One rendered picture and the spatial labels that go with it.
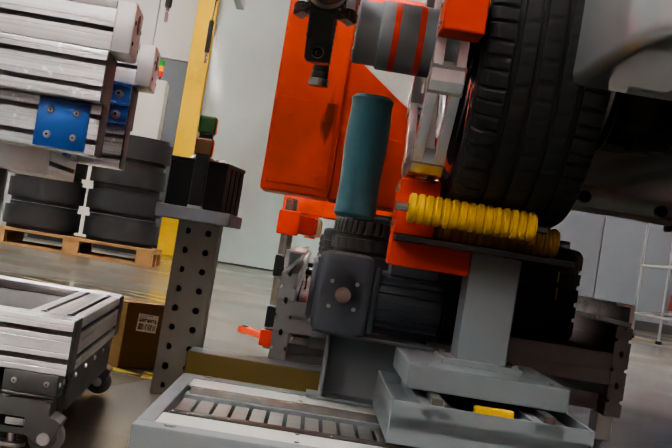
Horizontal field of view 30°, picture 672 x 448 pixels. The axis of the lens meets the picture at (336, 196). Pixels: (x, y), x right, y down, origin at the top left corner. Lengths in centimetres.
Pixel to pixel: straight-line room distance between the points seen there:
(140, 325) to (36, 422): 139
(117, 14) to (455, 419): 91
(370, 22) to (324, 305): 62
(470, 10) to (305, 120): 79
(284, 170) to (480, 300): 64
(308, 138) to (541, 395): 88
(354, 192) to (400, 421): 57
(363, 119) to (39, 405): 93
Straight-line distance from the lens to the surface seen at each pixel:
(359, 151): 256
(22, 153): 230
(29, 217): 1088
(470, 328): 245
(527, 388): 232
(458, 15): 216
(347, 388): 282
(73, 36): 218
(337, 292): 264
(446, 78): 224
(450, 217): 234
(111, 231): 1075
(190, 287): 299
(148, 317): 345
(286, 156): 285
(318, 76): 265
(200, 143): 280
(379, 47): 245
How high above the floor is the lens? 41
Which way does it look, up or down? 2 degrees up
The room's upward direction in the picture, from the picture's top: 9 degrees clockwise
